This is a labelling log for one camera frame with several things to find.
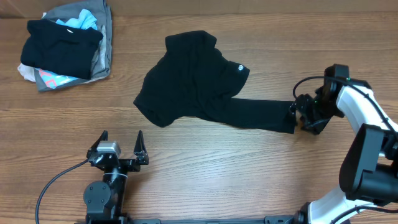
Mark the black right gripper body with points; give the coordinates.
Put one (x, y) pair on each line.
(314, 114)

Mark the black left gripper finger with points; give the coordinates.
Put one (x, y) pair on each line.
(93, 148)
(140, 151)

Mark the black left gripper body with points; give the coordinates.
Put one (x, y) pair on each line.
(128, 164)

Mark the black t-shirt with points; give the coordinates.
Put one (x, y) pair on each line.
(194, 79)

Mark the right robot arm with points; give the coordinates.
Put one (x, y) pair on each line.
(368, 174)

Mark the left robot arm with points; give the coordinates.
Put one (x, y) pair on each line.
(104, 199)

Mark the blue garment with red print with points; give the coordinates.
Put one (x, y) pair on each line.
(52, 80)

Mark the white folded garment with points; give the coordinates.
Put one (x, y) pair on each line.
(26, 72)

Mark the folded black shirt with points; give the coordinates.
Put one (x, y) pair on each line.
(60, 49)

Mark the light blue garment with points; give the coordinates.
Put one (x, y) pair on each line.
(84, 21)

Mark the folded grey shirt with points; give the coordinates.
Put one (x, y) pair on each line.
(100, 64)

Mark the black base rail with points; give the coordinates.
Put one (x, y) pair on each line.
(284, 219)

